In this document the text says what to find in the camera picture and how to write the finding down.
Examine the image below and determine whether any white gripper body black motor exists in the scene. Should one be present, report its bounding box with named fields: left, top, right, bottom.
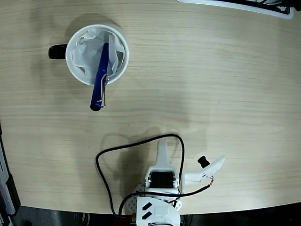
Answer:
left=144, top=167, right=181, bottom=190

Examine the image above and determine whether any blue pen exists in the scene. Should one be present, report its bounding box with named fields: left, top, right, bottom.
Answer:
left=90, top=42, right=111, bottom=112

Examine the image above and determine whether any white perforated arm base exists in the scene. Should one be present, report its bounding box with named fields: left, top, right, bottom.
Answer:
left=126, top=183, right=183, bottom=212

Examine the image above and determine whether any crumpled white tissue paper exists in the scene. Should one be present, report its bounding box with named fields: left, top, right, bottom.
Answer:
left=71, top=29, right=127, bottom=80

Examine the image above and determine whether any white flat device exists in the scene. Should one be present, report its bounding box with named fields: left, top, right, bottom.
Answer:
left=176, top=0, right=294, bottom=20

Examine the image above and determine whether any black camera cable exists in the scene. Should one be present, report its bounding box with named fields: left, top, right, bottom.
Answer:
left=95, top=134, right=216, bottom=217

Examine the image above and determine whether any white mug black handle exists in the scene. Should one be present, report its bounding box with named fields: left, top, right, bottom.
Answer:
left=48, top=23, right=130, bottom=87

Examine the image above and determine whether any grey metal rail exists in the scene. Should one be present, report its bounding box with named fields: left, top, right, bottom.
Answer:
left=0, top=145, right=16, bottom=216

